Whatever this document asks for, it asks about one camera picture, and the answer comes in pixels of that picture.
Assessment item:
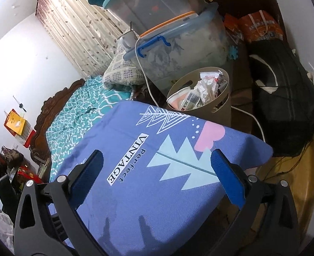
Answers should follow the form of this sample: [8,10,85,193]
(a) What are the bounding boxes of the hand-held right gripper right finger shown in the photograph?
[210,149,300,256]

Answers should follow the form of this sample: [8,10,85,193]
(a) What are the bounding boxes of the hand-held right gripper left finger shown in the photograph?
[13,149,112,256]

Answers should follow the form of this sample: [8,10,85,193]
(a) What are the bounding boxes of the beige waste basket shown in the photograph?
[166,67,232,128]

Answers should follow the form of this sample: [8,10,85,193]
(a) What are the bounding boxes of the clear plastic wrapper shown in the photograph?
[200,71,224,83]

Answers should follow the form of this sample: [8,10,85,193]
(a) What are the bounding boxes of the teal patterned blanket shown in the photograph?
[45,75,133,176]

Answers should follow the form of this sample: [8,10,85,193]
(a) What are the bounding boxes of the purple printed tablecloth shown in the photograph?
[49,100,273,256]

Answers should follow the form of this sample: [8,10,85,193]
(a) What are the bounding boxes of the dark clutter pile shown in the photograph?
[0,144,44,219]

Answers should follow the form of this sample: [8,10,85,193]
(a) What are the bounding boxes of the carved wooden headboard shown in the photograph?
[29,79,85,166]

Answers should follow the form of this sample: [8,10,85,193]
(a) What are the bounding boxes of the patterned pillow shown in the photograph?
[104,43,147,88]

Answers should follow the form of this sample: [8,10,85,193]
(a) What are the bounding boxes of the blue foam puzzle piece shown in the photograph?
[228,45,239,60]

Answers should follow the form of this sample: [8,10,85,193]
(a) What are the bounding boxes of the floral curtain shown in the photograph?
[35,0,136,79]

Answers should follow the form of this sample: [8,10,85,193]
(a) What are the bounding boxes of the orange plastic bag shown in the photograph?
[223,10,285,43]

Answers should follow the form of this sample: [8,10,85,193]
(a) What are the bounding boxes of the large clear storage bin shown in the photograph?
[102,0,211,30]

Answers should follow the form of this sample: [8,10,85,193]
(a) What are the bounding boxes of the red wall basket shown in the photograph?
[23,129,37,148]

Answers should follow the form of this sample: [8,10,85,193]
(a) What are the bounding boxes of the red and yellow wall calendar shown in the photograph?
[4,109,26,136]

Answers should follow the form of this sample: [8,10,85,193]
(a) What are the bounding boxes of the black bag white straps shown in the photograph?
[249,39,314,158]

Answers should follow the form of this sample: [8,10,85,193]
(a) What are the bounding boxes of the white cable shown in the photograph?
[134,36,265,143]

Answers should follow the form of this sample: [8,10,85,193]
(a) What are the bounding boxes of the clear storage box blue handle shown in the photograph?
[123,2,231,96]

